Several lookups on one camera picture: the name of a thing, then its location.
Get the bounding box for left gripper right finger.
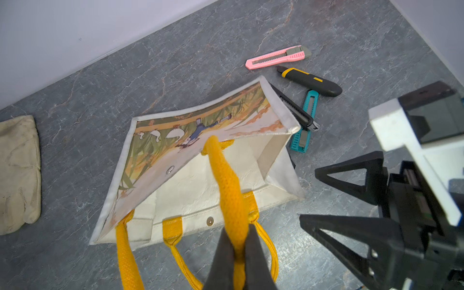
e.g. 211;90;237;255
244;224;277;290

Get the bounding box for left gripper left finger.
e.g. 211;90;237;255
203;228;234;290

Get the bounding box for black yellow utility knife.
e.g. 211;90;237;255
276;66;343;97

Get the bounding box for pink utility knife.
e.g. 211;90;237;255
245;45;312;70

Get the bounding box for illustrated tote bag yellow handles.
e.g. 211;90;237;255
91;76;304;290

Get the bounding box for slim black utility knife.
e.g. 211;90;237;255
270;84;320;132

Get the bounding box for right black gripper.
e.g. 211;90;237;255
299;150;464;290

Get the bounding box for beige work glove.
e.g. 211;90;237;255
1;116;41;236

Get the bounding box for teal utility knife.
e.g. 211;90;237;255
290;90;319;153

